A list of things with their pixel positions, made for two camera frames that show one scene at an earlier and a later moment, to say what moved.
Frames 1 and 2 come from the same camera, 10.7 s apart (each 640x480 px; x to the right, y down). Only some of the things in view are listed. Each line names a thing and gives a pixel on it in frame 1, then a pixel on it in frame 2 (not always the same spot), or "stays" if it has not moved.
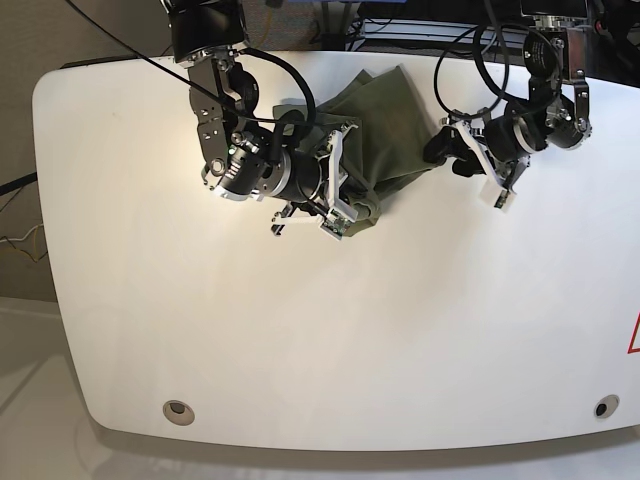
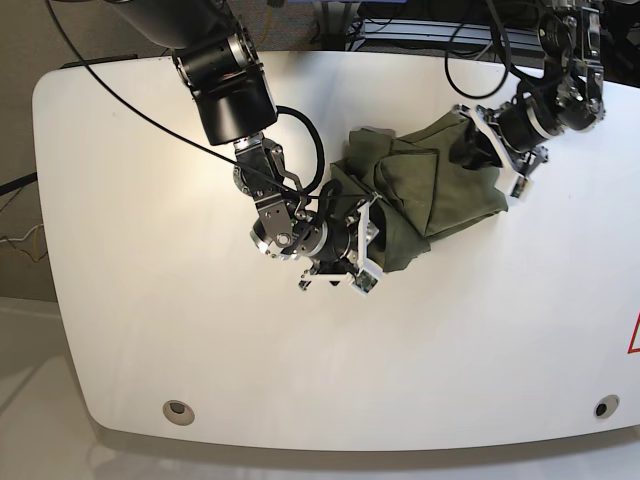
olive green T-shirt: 389,140 → 417,188
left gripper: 276,174 → 291,230
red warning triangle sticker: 632,349 stays
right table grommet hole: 606,406 stays
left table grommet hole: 178,412 stays
